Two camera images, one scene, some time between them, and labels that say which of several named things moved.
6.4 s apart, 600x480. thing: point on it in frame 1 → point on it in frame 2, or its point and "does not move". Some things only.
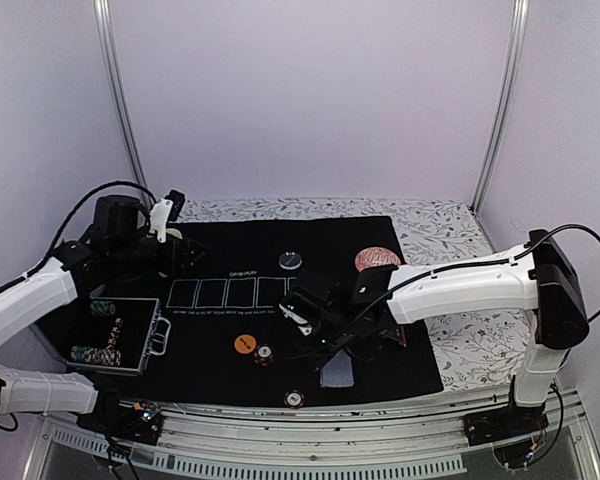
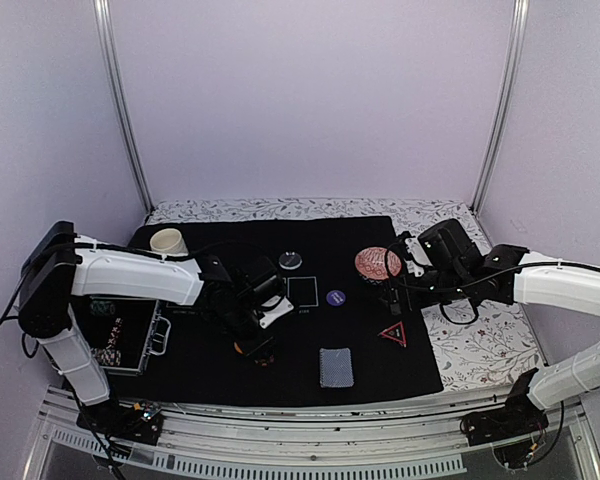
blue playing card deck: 336,372 does not move
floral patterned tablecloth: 474,351 does not move
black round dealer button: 290,260 does not move
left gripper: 183,247 → 253,346
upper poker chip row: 102,307 does not move
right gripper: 327,355 → 395,299
